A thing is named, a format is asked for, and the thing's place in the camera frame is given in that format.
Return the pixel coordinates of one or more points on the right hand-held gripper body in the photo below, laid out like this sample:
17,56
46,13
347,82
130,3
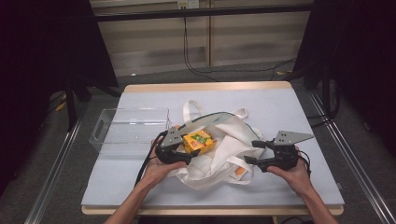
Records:
285,152

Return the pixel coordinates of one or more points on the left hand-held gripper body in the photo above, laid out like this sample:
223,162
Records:
171,138

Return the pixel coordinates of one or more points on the yellow juice carton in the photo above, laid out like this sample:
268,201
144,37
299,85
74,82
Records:
199,141

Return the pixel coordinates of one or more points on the white tote bag coloured patches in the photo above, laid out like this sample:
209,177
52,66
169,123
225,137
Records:
230,146

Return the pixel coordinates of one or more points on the clear plastic bin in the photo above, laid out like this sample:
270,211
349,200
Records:
134,130

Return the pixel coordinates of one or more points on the person's right hand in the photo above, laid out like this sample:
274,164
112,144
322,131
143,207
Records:
294,179

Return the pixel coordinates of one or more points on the person's left hand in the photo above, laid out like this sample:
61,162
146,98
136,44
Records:
158,172

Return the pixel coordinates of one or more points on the black metal stand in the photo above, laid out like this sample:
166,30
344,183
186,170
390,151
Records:
71,105

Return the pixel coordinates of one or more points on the black curtain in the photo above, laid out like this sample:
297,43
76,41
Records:
361,56
37,62

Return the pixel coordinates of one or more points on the metal floor rail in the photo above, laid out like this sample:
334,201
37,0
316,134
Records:
351,158
53,168

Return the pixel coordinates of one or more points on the dark wall rail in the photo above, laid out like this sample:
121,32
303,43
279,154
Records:
202,12

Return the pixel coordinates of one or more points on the white wall outlet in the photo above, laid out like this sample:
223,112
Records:
188,3

